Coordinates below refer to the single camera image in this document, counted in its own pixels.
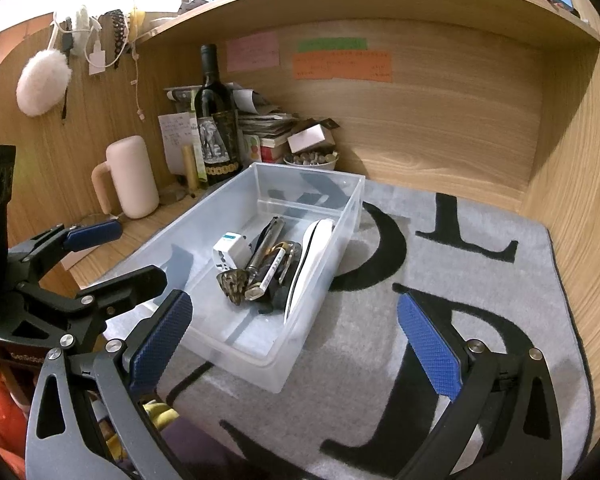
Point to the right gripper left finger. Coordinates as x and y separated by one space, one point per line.
63 436

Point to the round glass lens mirror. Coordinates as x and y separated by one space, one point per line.
172 194

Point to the dark wine bottle elephant label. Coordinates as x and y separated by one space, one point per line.
216 119

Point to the pink sticky note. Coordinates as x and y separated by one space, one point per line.
252 52

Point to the grey rug with black letters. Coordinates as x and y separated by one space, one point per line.
357 404

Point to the stack of books and papers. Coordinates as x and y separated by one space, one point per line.
258 120

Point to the small black gadget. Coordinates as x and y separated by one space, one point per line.
281 287

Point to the white fluffy puff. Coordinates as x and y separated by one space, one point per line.
43 82

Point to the white charger with cable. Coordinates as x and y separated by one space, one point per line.
81 35

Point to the green sticky note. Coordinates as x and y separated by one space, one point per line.
331 43

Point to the white handheld device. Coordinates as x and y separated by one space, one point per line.
314 242

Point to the orange sleeve forearm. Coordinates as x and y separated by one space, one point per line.
13 430

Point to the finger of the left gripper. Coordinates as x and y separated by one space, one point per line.
55 243
86 314

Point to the white bowl of trinkets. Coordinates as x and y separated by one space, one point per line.
326 160

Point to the white handwritten paper note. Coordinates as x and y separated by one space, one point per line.
175 132

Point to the orange sticky note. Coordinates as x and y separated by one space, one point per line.
368 65

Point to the silver metal pen tube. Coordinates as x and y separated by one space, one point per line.
266 240

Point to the dark patterned cone cup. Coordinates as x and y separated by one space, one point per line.
233 284

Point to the wooden upper shelf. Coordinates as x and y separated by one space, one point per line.
537 23

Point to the white plug adapter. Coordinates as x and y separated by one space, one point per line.
231 251

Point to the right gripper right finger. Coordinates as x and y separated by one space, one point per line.
502 421

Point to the clear plastic storage bin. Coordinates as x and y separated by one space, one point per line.
252 341

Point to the white small cardboard box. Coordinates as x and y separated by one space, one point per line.
310 139

